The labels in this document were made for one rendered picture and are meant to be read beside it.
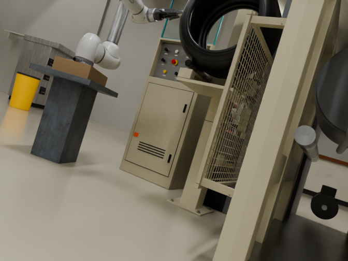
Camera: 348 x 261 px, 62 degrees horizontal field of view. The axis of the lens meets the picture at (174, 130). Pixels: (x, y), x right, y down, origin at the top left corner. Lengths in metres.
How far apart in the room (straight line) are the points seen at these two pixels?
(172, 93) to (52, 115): 0.99
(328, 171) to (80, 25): 9.41
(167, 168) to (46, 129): 0.99
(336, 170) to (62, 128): 6.19
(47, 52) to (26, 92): 2.27
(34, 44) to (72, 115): 6.64
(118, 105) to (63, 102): 8.16
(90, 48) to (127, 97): 8.03
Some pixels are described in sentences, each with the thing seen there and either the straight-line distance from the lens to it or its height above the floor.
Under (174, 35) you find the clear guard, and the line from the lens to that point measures 2.77.
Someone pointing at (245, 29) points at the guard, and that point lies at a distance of 1.18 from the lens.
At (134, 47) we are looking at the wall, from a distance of 10.74.
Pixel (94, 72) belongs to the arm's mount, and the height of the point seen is 0.73.
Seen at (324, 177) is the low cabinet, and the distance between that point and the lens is 7.34.
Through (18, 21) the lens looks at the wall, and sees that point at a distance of 13.38.
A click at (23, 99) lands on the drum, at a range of 6.54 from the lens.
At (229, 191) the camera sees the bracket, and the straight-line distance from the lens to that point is 1.08.
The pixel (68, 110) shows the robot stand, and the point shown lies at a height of 0.40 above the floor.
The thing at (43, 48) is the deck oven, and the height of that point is 1.55.
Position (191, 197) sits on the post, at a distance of 2.06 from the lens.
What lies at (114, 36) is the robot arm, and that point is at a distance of 2.59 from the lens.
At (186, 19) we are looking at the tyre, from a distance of 1.88.
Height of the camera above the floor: 0.48
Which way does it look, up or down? level
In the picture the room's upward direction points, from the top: 17 degrees clockwise
